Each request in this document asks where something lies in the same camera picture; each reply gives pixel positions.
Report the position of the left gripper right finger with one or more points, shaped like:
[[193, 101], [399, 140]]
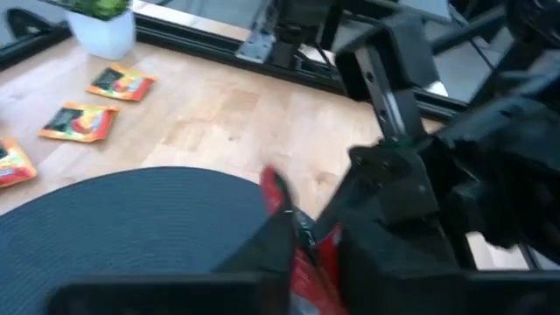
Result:
[[415, 293]]

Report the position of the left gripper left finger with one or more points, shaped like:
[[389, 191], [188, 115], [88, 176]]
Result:
[[175, 297]]

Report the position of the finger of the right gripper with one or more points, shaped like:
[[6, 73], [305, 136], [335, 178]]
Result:
[[385, 184]]

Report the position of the red strawberry tea packet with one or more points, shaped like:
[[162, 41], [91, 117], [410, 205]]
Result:
[[319, 280]]

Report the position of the orange tea packet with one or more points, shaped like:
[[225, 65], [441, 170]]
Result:
[[79, 122], [15, 164], [122, 82]]

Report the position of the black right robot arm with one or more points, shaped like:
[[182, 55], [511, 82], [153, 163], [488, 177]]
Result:
[[394, 57]]

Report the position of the round dark blue placemat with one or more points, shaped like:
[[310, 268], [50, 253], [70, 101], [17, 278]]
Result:
[[131, 227]]

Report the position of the green plant in white pot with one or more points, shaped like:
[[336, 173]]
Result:
[[102, 37]]

